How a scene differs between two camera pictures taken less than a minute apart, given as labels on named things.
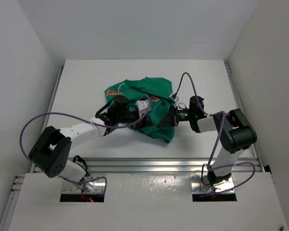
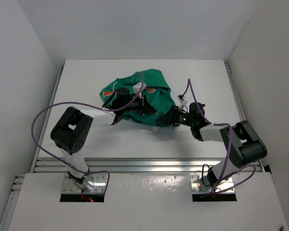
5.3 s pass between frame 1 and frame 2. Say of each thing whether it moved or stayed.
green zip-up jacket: moved
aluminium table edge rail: stayed
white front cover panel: stayed
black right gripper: stayed
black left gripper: moved
